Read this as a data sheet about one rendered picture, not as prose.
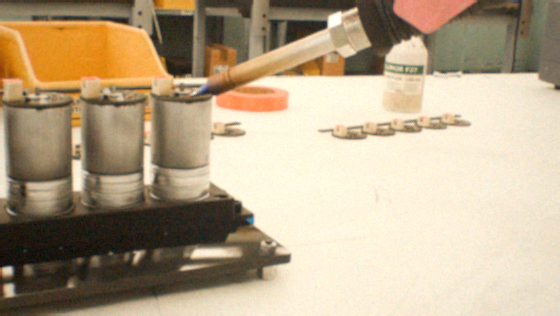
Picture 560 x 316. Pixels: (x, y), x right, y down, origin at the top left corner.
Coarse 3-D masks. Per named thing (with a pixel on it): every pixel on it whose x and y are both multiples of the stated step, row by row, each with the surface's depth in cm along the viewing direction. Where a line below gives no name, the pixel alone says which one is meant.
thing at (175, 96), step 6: (192, 90) 30; (150, 96) 29; (156, 96) 29; (162, 96) 29; (168, 96) 29; (174, 96) 29; (180, 96) 29; (186, 96) 29; (204, 96) 29; (210, 96) 29
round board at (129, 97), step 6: (102, 90) 29; (120, 90) 30; (126, 90) 30; (84, 96) 28; (102, 96) 27; (108, 96) 28; (126, 96) 28; (132, 96) 28; (138, 96) 29; (144, 96) 29; (90, 102) 27; (96, 102) 27; (102, 102) 27; (108, 102) 27; (114, 102) 27; (120, 102) 27; (126, 102) 28; (132, 102) 28; (138, 102) 28
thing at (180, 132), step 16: (160, 112) 29; (176, 112) 29; (192, 112) 29; (208, 112) 30; (160, 128) 29; (176, 128) 29; (192, 128) 29; (208, 128) 30; (160, 144) 29; (176, 144) 29; (192, 144) 29; (208, 144) 30; (160, 160) 29; (176, 160) 29; (192, 160) 29; (208, 160) 30; (160, 176) 30; (176, 176) 29; (192, 176) 30; (208, 176) 30; (160, 192) 30; (176, 192) 30; (192, 192) 30; (208, 192) 31
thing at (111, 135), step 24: (96, 120) 28; (120, 120) 28; (144, 120) 29; (96, 144) 28; (120, 144) 28; (96, 168) 28; (120, 168) 28; (96, 192) 28; (120, 192) 28; (144, 192) 29
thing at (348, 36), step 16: (336, 16) 27; (352, 16) 26; (320, 32) 27; (336, 32) 26; (352, 32) 26; (288, 48) 27; (304, 48) 27; (320, 48) 27; (336, 48) 26; (352, 48) 26; (240, 64) 28; (256, 64) 28; (272, 64) 27; (288, 64) 27; (208, 80) 28; (224, 80) 28; (240, 80) 28; (256, 80) 28
